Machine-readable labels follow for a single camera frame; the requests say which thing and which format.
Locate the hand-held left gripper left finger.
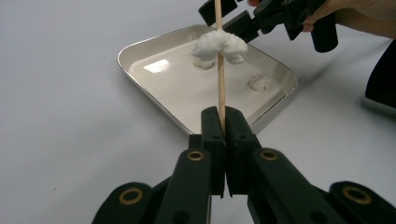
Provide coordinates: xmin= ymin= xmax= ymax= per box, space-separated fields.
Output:
xmin=189 ymin=105 xmax=226 ymax=199

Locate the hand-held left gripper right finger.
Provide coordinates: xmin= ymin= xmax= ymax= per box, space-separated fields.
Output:
xmin=224 ymin=105 xmax=262 ymax=199

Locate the white marshmallow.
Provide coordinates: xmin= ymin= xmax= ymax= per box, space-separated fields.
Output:
xmin=247 ymin=74 xmax=275 ymax=92
xmin=191 ymin=29 xmax=248 ymax=65

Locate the wooden skewer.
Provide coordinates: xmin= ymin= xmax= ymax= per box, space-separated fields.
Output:
xmin=214 ymin=0 xmax=227 ymax=133

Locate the square metal tray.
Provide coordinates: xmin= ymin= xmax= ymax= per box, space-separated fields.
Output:
xmin=117 ymin=23 xmax=298 ymax=135

